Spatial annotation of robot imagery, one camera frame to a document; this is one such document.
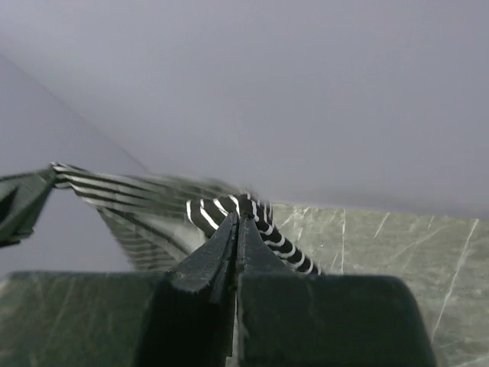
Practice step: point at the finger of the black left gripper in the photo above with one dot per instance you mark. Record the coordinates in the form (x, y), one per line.
(23, 197)

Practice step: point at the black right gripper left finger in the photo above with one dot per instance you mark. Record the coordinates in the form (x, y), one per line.
(180, 317)

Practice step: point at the thin striped tank top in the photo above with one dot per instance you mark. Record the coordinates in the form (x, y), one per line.
(158, 221)

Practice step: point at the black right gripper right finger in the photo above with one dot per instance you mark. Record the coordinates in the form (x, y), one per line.
(288, 319)

